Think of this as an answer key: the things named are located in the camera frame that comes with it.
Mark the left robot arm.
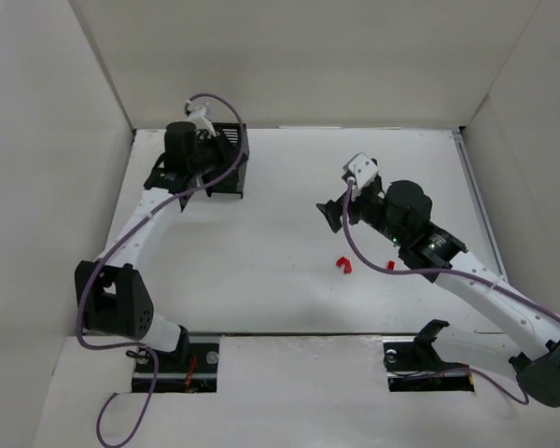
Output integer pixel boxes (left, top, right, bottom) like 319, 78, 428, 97
75, 119, 242, 360

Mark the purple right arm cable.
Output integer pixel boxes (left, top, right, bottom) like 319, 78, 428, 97
343, 179, 560, 406

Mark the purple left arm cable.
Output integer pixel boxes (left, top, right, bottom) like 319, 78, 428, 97
74, 92, 244, 447

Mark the black slatted container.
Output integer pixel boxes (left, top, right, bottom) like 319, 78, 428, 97
202, 122, 249, 198

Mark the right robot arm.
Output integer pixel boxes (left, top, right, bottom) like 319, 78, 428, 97
316, 178, 560, 407

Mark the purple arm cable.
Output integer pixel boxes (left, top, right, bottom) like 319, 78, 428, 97
74, 92, 244, 447
343, 179, 560, 406

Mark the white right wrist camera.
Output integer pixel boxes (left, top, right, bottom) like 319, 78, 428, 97
343, 152, 378, 195

